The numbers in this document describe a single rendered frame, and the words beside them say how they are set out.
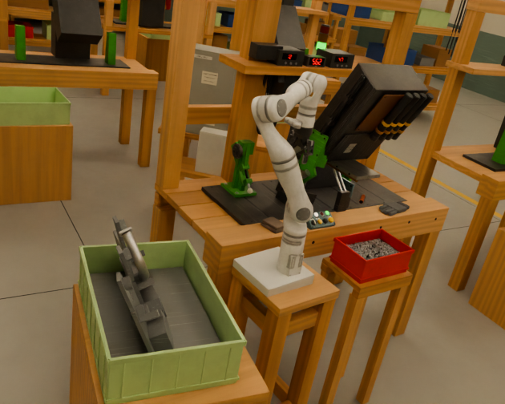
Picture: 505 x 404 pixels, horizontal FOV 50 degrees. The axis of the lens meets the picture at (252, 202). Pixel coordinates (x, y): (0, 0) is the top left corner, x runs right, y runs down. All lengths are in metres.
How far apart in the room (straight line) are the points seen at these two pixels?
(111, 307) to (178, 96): 1.09
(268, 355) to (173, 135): 1.13
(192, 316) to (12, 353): 1.37
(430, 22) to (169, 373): 7.74
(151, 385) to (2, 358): 1.49
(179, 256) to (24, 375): 1.13
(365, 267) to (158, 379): 1.10
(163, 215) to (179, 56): 0.81
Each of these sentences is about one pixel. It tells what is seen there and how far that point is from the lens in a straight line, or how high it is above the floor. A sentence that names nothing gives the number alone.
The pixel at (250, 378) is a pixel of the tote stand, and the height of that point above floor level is 0.79.
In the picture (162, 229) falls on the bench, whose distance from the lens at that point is 2.88.
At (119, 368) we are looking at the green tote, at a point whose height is 0.92.
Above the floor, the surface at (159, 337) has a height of 0.91.
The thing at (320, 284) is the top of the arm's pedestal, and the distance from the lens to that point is 2.27.
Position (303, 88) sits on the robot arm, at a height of 1.61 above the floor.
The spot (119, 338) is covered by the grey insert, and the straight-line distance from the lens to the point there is 1.84.
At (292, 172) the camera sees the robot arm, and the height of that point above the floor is 1.34.
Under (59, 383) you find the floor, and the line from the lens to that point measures 2.93.
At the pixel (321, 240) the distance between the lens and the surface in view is 2.64.
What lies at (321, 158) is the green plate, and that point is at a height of 1.15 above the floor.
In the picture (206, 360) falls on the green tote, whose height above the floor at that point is 0.91.
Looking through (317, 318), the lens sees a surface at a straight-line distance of 2.30.
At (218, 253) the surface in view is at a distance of 2.32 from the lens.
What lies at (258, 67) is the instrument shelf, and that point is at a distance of 2.65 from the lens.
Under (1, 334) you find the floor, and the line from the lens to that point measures 3.23.
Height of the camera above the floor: 2.03
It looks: 24 degrees down
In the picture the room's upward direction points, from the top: 10 degrees clockwise
